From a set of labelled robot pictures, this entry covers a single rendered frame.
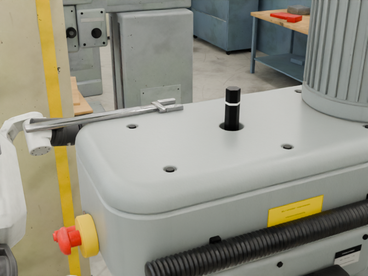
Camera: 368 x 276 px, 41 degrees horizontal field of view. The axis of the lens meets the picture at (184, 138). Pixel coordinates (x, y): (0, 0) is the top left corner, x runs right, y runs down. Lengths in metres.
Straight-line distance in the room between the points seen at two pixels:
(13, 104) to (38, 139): 0.99
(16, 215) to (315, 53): 0.71
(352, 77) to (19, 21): 1.81
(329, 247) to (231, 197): 0.23
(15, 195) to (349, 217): 0.73
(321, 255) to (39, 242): 2.20
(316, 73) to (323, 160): 0.18
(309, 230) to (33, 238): 2.26
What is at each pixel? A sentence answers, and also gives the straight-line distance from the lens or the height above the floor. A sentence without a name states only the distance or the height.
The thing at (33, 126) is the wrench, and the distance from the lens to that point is 0.74.
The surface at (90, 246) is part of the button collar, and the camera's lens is 0.70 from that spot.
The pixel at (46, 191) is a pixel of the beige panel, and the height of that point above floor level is 0.85.
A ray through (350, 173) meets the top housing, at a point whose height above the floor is 1.85.
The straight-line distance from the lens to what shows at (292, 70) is 6.77.
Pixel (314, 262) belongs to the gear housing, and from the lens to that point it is 0.79.
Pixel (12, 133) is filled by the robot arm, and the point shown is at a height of 1.57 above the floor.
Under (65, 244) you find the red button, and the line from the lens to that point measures 0.70.
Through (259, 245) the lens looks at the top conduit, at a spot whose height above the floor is 1.80.
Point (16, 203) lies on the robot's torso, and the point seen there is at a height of 1.60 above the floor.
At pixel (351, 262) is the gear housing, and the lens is 0.85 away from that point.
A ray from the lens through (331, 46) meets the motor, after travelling 0.76.
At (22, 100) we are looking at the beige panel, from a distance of 2.45.
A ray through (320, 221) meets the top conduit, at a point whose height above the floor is 1.80.
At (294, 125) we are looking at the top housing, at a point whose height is 1.89.
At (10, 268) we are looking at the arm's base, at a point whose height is 1.53.
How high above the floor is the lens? 2.18
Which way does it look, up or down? 25 degrees down
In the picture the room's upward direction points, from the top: straight up
